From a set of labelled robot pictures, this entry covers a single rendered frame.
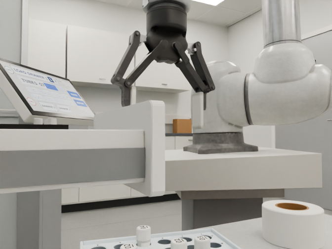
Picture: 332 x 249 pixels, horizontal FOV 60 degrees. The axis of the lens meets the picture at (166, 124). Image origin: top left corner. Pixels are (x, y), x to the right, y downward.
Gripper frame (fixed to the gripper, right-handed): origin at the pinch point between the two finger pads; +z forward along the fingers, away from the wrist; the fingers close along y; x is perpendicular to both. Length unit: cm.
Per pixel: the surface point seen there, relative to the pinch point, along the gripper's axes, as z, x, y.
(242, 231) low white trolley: 15.1, 17.0, -2.8
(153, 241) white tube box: 11.7, 23.5, 13.1
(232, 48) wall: -149, -344, -304
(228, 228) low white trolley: 15.1, 15.2, -1.8
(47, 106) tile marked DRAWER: -9, -81, 14
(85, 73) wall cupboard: -75, -325, -49
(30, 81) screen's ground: -20, -88, 20
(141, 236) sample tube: 10.8, 24.0, 14.4
